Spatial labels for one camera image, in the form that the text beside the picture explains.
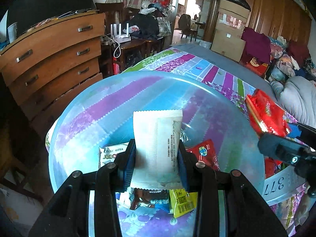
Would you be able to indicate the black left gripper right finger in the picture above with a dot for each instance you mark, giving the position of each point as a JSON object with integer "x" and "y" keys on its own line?
{"x": 227, "y": 203}

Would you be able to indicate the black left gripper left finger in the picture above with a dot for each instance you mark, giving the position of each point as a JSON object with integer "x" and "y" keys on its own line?
{"x": 67, "y": 212}

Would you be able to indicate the red crinkly snack packet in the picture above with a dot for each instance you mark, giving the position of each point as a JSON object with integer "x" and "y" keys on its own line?
{"x": 265, "y": 115}

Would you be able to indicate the white sachet snack packet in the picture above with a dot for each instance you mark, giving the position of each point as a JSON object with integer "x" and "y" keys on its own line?
{"x": 157, "y": 136}

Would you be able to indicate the blue Oreo snack packet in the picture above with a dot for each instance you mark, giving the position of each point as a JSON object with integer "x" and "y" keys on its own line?
{"x": 156, "y": 199}

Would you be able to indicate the white box numbered 377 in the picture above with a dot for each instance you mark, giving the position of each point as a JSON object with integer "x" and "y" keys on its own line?
{"x": 282, "y": 186}

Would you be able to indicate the colourful striped bed sheet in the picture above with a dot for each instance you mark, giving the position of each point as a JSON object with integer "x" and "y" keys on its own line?
{"x": 185, "y": 64}

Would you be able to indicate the grey folded duvet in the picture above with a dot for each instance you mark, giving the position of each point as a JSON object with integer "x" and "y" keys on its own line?
{"x": 297, "y": 96}

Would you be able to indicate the yellow snack packet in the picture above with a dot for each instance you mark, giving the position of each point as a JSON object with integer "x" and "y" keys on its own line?
{"x": 182, "y": 202}

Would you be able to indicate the white patterned snack packet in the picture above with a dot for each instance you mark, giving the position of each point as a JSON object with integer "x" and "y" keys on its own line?
{"x": 109, "y": 153}

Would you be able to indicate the clear blue plastic basin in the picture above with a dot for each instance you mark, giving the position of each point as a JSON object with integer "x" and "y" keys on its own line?
{"x": 102, "y": 115}

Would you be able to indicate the pile of clothes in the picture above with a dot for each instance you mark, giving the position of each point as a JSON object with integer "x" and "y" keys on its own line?
{"x": 288, "y": 59}

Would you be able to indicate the red gift bag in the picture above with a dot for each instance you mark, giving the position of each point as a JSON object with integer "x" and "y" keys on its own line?
{"x": 254, "y": 66}

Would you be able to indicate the maroon garment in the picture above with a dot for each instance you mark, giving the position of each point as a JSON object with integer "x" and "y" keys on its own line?
{"x": 257, "y": 46}

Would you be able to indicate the stacked cardboard boxes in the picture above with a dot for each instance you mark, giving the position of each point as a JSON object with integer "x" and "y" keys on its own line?
{"x": 230, "y": 23}

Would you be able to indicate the wooden wardrobe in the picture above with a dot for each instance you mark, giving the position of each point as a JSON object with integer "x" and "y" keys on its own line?
{"x": 270, "y": 17}

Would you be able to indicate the wooden chest of drawers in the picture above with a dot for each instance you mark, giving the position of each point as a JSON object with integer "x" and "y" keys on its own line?
{"x": 46, "y": 68}

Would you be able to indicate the dark wooden side table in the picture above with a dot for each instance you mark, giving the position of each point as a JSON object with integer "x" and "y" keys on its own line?
{"x": 107, "y": 60}

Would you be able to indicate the white wifi router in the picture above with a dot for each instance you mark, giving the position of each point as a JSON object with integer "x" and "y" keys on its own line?
{"x": 117, "y": 34}

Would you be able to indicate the white cup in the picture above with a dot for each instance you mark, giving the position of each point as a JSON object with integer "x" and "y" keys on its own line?
{"x": 12, "y": 32}

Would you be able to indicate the wooden chair with clothes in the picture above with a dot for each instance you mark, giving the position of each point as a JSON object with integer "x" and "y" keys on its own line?
{"x": 141, "y": 26}

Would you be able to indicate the black flat television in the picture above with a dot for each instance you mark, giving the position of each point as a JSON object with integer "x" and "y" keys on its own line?
{"x": 26, "y": 13}

